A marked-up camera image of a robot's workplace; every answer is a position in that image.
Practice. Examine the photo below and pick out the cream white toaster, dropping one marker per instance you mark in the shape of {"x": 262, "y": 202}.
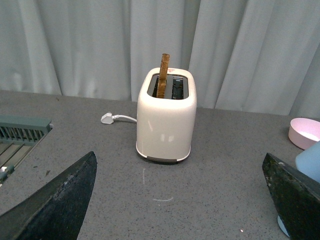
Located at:
{"x": 165, "y": 126}

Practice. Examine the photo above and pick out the blue plastic cup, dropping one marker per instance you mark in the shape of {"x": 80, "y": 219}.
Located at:
{"x": 307, "y": 162}

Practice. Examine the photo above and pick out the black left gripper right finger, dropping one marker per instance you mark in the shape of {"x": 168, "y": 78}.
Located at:
{"x": 296, "y": 198}

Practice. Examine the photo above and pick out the pink plastic bowl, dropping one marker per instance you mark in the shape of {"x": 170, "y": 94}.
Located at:
{"x": 304, "y": 132}

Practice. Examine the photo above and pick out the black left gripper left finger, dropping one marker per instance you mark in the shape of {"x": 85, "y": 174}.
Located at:
{"x": 57, "y": 210}

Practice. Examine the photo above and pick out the grey curtain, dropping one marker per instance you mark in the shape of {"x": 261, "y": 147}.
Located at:
{"x": 258, "y": 56}

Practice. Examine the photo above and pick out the green dish rack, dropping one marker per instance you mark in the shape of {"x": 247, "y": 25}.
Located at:
{"x": 18, "y": 136}

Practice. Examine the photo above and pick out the slice of toast bread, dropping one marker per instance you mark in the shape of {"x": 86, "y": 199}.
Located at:
{"x": 162, "y": 80}

